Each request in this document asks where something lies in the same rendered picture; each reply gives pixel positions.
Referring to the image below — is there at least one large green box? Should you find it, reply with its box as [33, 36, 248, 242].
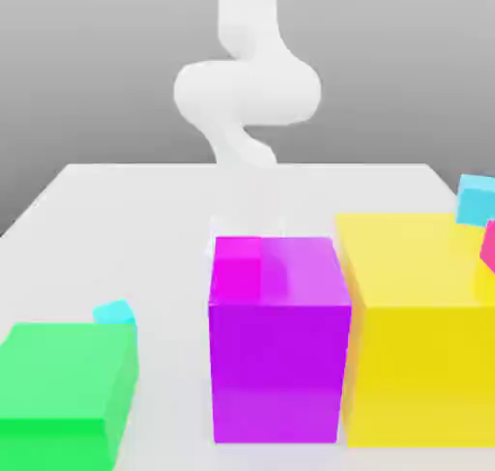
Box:
[0, 321, 141, 471]

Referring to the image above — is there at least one small pink cube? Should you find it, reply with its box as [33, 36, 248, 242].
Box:
[479, 218, 495, 274]

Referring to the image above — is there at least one small magenta cube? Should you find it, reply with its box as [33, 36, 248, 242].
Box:
[209, 236, 264, 307]

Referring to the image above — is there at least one large purple box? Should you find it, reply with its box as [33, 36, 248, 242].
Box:
[207, 236, 354, 446]

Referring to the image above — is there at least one large yellow box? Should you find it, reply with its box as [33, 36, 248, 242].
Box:
[334, 212, 495, 450]

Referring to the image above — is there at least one small cyan cube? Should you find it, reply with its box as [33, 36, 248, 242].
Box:
[91, 299, 137, 326]
[454, 173, 495, 228]

